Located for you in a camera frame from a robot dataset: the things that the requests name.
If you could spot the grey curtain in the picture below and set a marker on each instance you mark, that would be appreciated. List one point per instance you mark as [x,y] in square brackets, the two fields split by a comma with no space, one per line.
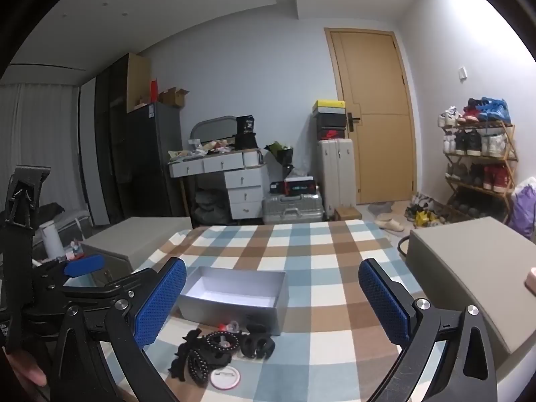
[37,134]

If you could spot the pile of desk clutter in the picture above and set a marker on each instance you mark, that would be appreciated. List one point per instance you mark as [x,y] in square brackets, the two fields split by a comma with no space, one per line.
[201,148]

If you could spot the white desk with drawers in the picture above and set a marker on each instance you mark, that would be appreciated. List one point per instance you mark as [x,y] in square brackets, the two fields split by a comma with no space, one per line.
[245,180]

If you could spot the pink object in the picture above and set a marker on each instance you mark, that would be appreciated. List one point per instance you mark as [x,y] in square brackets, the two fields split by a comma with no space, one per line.
[532,280]

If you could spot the grey arched frame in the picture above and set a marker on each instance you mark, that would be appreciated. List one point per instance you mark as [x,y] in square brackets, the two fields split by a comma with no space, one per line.
[209,127]

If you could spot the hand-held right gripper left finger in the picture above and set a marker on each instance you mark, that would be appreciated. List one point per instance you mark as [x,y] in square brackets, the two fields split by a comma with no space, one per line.
[161,301]

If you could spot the grey bundle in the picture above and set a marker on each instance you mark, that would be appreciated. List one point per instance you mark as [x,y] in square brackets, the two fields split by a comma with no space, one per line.
[211,207]

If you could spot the small red white packet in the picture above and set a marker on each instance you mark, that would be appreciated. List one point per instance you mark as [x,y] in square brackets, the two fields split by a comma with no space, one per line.
[74,251]

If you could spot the silver suitcase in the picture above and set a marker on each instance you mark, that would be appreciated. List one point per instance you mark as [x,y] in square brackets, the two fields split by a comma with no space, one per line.
[293,209]

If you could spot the checked tablecloth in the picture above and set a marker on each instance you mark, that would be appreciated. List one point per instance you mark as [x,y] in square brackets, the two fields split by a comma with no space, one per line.
[318,259]

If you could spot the dark wardrobe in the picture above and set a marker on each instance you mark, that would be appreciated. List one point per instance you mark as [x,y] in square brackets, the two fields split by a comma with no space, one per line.
[111,134]

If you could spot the black beaded hair clip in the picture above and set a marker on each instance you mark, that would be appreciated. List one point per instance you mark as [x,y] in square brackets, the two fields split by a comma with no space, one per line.
[197,368]

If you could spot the tall flat cardboard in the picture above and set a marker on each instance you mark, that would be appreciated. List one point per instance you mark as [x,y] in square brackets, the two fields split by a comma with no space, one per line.
[138,79]

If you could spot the white suitcase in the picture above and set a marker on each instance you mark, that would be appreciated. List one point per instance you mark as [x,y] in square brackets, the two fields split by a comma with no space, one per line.
[335,176]

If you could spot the black hair claw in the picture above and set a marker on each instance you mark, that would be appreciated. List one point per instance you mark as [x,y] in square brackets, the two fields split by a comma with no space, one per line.
[251,345]

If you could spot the round white badge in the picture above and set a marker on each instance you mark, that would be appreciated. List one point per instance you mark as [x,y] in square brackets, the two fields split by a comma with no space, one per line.
[225,380]

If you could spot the open cardboard box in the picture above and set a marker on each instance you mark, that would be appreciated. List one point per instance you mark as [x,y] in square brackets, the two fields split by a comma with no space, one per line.
[173,97]

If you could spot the wooden door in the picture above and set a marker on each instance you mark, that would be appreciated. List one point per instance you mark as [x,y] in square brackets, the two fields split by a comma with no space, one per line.
[377,92]

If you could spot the grey cardboard box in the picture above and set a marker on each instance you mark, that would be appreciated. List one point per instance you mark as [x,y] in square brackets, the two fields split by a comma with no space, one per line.
[234,316]

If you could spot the wooden shoe rack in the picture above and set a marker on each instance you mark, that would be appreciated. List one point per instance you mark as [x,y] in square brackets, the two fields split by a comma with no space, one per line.
[508,142]
[473,142]

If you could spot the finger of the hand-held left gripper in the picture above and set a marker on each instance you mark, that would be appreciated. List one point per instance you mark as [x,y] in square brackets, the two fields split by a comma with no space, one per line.
[121,282]
[86,264]

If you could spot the person's left hand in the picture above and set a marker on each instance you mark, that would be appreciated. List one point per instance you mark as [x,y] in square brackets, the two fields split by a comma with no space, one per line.
[26,368]

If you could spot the black bag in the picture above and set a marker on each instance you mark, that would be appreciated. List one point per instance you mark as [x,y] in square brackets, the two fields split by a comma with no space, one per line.
[246,134]

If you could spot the grey fabric basket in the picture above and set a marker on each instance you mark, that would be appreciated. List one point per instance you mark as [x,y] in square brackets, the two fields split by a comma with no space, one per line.
[77,222]

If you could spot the white bottle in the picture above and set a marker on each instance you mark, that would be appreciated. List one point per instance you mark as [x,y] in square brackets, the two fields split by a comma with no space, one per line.
[52,238]

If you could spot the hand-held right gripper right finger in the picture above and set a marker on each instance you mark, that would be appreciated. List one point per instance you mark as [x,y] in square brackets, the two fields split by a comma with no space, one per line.
[383,301]

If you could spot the beige slippers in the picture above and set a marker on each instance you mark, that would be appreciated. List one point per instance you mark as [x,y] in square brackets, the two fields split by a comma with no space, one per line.
[389,225]

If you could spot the red label black shoe box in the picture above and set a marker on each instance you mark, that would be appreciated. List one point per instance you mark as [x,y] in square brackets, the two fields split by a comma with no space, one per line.
[331,134]

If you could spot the purple bag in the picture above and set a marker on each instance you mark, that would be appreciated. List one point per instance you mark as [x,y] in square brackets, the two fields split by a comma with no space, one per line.
[525,209]

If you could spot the plain black shoe box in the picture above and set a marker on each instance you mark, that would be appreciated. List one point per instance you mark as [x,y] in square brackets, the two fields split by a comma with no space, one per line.
[331,120]

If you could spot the dark cloth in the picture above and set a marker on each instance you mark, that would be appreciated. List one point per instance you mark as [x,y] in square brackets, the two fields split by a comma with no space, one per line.
[52,211]

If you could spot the pile of loose shoes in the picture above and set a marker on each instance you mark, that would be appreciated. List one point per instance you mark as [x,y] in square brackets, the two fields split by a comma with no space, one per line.
[425,213]

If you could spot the dark fridge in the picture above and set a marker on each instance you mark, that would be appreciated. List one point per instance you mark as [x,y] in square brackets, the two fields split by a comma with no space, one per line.
[153,159]

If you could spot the grey bench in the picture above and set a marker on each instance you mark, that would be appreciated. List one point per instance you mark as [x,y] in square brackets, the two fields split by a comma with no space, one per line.
[469,259]
[138,234]

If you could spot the black box with red edge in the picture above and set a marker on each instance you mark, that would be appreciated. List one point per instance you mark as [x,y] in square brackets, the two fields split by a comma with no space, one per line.
[299,186]

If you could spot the small black box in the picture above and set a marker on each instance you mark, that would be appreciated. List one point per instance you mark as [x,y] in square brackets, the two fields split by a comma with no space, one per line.
[277,187]

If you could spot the dark green wrapped bouquet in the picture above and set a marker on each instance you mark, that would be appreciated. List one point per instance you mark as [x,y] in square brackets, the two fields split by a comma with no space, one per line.
[278,150]

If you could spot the small cardboard box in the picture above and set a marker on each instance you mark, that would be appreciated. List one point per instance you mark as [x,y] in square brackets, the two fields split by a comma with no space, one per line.
[347,213]

